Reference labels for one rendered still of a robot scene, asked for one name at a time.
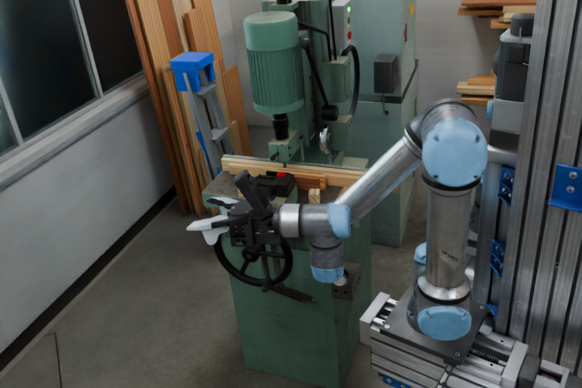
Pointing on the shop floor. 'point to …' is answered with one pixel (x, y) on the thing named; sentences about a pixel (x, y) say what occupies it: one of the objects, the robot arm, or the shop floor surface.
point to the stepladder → (195, 63)
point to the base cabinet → (301, 315)
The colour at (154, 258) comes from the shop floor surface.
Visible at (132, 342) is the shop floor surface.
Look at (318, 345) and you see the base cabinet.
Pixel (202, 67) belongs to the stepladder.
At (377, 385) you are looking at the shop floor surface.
